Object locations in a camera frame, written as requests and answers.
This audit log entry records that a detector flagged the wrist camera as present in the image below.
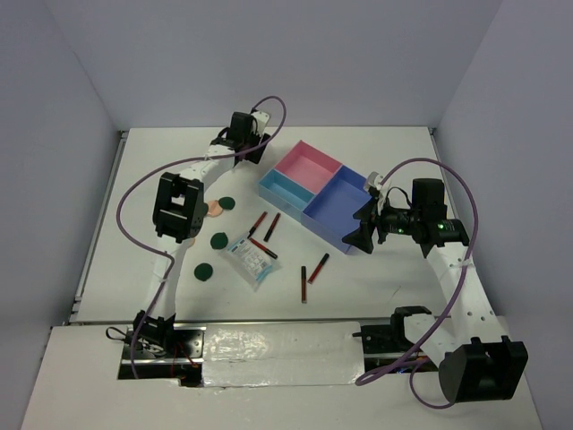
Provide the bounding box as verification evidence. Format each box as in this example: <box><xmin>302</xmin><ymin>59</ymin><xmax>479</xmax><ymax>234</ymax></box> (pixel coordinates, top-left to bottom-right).
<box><xmin>363</xmin><ymin>171</ymin><xmax>392</xmax><ymax>201</ymax></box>
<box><xmin>251</xmin><ymin>110</ymin><xmax>270</xmax><ymax>133</ymax></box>

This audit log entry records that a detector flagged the green round puff middle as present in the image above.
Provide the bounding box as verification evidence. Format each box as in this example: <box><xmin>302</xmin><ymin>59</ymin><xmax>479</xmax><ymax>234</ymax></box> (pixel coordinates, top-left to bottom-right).
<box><xmin>210</xmin><ymin>232</ymin><xmax>228</xmax><ymax>250</ymax></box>

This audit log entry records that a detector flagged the red lip gloss tube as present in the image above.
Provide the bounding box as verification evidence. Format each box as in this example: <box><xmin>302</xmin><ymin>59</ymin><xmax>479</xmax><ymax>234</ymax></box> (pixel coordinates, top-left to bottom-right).
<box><xmin>248</xmin><ymin>211</ymin><xmax>268</xmax><ymax>237</ymax></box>

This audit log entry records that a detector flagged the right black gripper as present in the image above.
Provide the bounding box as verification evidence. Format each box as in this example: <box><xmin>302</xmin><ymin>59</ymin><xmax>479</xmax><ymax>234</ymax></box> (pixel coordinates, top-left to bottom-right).
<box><xmin>342</xmin><ymin>193</ymin><xmax>422</xmax><ymax>254</ymax></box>

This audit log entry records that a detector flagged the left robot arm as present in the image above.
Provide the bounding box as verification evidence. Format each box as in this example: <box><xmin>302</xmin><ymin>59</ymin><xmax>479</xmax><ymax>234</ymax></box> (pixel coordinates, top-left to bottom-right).
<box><xmin>132</xmin><ymin>108</ymin><xmax>270</xmax><ymax>357</ymax></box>

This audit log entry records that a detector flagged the green round puff top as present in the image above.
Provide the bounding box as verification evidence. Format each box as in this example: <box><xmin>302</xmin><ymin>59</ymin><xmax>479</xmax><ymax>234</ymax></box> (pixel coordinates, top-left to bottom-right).
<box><xmin>218</xmin><ymin>196</ymin><xmax>235</xmax><ymax>211</ymax></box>

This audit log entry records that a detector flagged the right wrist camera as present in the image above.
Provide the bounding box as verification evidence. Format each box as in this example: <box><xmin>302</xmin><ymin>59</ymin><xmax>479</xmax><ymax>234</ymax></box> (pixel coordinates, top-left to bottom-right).
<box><xmin>363</xmin><ymin>171</ymin><xmax>392</xmax><ymax>201</ymax></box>

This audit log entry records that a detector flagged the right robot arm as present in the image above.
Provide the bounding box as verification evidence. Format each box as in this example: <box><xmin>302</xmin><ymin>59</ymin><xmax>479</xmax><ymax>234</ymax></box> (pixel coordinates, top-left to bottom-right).
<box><xmin>343</xmin><ymin>173</ymin><xmax>528</xmax><ymax>404</ymax></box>

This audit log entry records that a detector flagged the silver foil tape panel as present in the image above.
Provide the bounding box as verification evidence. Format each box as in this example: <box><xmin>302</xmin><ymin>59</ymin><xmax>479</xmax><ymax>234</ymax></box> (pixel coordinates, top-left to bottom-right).
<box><xmin>202</xmin><ymin>322</ymin><xmax>364</xmax><ymax>388</ymax></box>

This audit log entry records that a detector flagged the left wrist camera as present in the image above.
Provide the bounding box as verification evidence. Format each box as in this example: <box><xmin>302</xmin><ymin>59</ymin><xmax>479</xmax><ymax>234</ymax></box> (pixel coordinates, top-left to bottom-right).
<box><xmin>251</xmin><ymin>110</ymin><xmax>270</xmax><ymax>133</ymax></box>

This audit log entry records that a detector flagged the dark red lip gloss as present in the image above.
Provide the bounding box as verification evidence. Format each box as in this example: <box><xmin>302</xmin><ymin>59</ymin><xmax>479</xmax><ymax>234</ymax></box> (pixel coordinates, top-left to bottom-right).
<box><xmin>263</xmin><ymin>212</ymin><xmax>281</xmax><ymax>242</ymax></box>

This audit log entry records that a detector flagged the green round puff bottom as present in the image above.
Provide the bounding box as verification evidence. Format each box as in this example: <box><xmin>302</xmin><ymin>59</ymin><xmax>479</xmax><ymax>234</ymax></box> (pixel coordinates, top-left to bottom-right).
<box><xmin>193</xmin><ymin>262</ymin><xmax>214</xmax><ymax>281</ymax></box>

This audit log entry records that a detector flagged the cotton pad pack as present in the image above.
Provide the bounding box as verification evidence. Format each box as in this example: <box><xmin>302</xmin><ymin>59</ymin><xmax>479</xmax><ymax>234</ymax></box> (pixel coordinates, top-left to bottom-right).
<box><xmin>218</xmin><ymin>233</ymin><xmax>282</xmax><ymax>291</ymax></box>

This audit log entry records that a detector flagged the metal mounting rail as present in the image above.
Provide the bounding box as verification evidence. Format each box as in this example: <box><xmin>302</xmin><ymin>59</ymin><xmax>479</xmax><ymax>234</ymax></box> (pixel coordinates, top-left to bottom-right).
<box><xmin>118</xmin><ymin>316</ymin><xmax>444</xmax><ymax>389</ymax></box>

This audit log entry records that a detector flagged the slanted red lip gloss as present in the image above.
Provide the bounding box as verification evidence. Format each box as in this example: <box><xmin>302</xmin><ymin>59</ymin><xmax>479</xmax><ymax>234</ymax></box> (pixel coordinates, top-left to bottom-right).
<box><xmin>307</xmin><ymin>253</ymin><xmax>329</xmax><ymax>284</ymax></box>

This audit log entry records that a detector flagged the green round puff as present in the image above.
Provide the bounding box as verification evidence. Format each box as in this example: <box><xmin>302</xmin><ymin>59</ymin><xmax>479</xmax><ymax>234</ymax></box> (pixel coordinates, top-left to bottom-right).
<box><xmin>210</xmin><ymin>232</ymin><xmax>228</xmax><ymax>250</ymax></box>
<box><xmin>218</xmin><ymin>196</ymin><xmax>235</xmax><ymax>211</ymax></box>
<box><xmin>193</xmin><ymin>262</ymin><xmax>214</xmax><ymax>281</ymax></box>

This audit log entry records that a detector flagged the long red lip gloss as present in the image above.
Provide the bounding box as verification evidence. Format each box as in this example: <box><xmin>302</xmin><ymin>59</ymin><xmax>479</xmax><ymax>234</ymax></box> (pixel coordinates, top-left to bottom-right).
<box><xmin>301</xmin><ymin>266</ymin><xmax>307</xmax><ymax>304</ymax></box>

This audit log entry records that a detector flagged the three-compartment organizer box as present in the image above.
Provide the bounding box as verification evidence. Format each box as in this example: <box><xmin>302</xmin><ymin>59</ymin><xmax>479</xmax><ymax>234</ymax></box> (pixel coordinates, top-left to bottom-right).
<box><xmin>259</xmin><ymin>141</ymin><xmax>370</xmax><ymax>254</ymax></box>

